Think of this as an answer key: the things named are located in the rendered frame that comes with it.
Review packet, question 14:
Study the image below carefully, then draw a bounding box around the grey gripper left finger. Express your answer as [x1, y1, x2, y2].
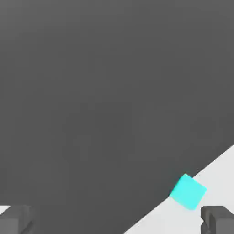
[0, 205, 36, 234]

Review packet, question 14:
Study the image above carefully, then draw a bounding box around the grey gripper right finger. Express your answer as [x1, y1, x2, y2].
[200, 206, 234, 234]

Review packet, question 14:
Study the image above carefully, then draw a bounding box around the small cyan cube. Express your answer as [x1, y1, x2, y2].
[169, 173, 207, 211]

